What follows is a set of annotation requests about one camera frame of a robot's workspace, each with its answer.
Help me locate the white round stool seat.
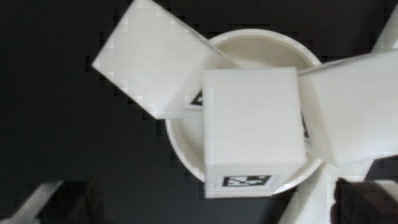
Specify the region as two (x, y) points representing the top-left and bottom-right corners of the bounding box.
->
(166, 29), (322, 196)

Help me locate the white stool leg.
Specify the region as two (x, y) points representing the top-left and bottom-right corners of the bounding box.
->
(299, 50), (398, 166)
(93, 0), (239, 119)
(203, 67), (306, 198)

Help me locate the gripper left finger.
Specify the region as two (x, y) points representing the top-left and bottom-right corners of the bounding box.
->
(2, 180), (105, 224)

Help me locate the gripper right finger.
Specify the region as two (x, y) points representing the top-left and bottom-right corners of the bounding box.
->
(331, 178), (398, 224)

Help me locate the white right fence bar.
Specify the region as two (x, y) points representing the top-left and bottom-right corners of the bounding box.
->
(278, 4), (398, 224)

